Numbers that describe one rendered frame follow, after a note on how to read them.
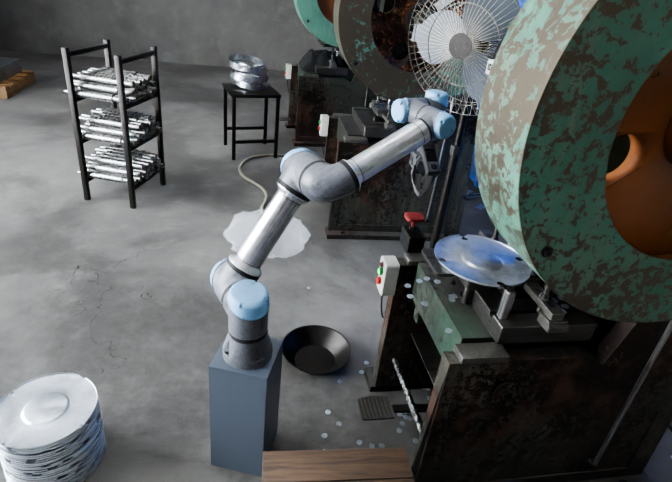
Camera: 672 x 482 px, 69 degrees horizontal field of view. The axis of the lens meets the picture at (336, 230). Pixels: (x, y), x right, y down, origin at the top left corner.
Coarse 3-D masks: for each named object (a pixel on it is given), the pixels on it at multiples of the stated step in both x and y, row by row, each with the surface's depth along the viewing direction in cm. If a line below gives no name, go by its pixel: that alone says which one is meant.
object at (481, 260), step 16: (448, 240) 158; (464, 240) 159; (480, 240) 160; (448, 256) 149; (464, 256) 148; (480, 256) 150; (496, 256) 151; (512, 256) 153; (464, 272) 142; (480, 272) 142; (496, 272) 143; (512, 272) 144; (528, 272) 145
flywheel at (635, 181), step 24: (648, 96) 86; (624, 120) 88; (648, 120) 89; (648, 144) 91; (624, 168) 95; (648, 168) 94; (624, 192) 96; (648, 192) 97; (624, 216) 99; (648, 216) 100; (648, 240) 103
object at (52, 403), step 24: (24, 384) 158; (48, 384) 159; (72, 384) 160; (0, 408) 150; (24, 408) 150; (48, 408) 151; (72, 408) 152; (0, 432) 142; (24, 432) 143; (48, 432) 144; (72, 432) 144
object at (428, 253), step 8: (424, 248) 152; (432, 248) 152; (424, 256) 149; (432, 256) 148; (432, 264) 144; (440, 264) 144; (440, 272) 141; (448, 272) 141; (456, 280) 154; (464, 280) 149; (456, 288) 154; (464, 288) 149; (472, 288) 148; (480, 288) 148; (488, 288) 149; (464, 296) 149
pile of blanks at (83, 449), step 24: (96, 408) 154; (96, 432) 156; (0, 456) 144; (24, 456) 140; (48, 456) 142; (72, 456) 148; (96, 456) 158; (24, 480) 145; (48, 480) 147; (72, 480) 152
